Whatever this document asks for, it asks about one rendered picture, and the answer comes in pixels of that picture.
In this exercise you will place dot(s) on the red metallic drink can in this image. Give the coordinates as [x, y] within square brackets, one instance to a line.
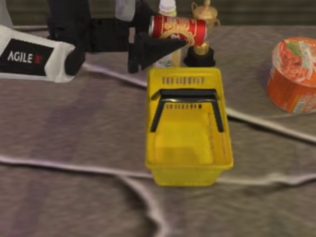
[180, 29]

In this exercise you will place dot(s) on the clear plastic drink bottle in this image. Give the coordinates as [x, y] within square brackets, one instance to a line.
[170, 60]

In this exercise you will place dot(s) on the gold trophy with black base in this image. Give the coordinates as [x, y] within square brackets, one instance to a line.
[202, 53]

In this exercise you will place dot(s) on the grey wrinkled tablecloth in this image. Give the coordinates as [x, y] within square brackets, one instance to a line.
[74, 138]

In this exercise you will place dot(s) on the orange instant noodle cup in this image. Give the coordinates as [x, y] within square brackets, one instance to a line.
[293, 74]

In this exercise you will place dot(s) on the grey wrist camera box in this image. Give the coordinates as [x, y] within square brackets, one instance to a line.
[124, 10]

